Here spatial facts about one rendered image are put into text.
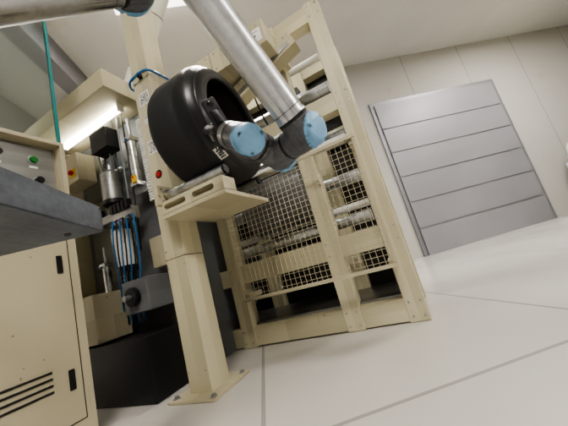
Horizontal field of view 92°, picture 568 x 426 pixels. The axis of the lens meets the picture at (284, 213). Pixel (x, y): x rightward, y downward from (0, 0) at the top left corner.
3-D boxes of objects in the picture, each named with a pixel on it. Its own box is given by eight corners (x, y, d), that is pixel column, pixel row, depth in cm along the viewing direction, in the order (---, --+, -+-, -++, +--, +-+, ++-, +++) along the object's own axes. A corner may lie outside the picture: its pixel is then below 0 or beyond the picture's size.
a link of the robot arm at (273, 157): (303, 166, 84) (270, 150, 77) (279, 177, 92) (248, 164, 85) (303, 139, 87) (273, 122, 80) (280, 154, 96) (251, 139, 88)
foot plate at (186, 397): (167, 406, 119) (166, 400, 119) (208, 376, 143) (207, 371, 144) (215, 402, 109) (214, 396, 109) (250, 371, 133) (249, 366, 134)
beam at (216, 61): (184, 93, 171) (180, 73, 174) (211, 109, 194) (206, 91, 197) (266, 39, 148) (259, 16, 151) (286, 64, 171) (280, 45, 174)
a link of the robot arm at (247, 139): (260, 163, 79) (230, 149, 73) (243, 156, 89) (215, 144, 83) (273, 132, 78) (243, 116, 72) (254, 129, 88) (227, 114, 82)
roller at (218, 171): (170, 192, 131) (172, 201, 131) (162, 191, 127) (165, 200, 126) (227, 164, 118) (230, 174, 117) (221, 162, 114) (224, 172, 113)
